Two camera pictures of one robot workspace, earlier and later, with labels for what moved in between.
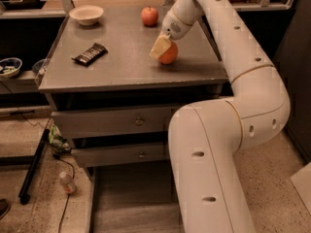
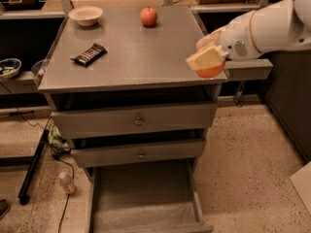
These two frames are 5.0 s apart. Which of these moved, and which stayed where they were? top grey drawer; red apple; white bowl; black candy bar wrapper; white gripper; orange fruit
Moved: white gripper; orange fruit
Stayed: red apple; white bowl; black candy bar wrapper; top grey drawer
